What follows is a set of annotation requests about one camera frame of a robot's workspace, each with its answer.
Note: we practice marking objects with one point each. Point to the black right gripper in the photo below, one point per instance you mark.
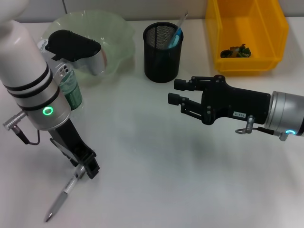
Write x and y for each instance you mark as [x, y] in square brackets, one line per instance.
[235, 102]

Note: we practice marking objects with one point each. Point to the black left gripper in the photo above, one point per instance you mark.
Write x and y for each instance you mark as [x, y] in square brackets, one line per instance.
[71, 140]

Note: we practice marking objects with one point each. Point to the clear silver ballpoint pen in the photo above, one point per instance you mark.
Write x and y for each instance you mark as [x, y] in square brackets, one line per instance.
[64, 192]

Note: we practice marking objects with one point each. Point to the blue scissors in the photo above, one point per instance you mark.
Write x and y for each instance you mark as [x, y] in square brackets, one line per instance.
[175, 40]

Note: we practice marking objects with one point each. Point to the transparent plastic ruler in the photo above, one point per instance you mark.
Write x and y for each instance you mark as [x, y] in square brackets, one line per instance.
[181, 21]

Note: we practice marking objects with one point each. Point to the green plastic wrapper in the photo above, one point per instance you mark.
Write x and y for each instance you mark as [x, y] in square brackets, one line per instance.
[237, 52]

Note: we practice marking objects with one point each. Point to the clear bottle with green label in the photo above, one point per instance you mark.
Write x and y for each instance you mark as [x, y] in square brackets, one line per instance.
[73, 95]

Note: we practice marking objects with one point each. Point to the black mesh pen cup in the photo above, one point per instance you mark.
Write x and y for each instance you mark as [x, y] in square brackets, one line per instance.
[161, 66]

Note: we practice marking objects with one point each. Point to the green glass fruit plate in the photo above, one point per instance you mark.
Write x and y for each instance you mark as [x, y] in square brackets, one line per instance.
[118, 35]

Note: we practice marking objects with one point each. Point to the yellow plastic storage bin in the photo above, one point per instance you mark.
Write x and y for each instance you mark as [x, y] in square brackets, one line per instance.
[247, 28]

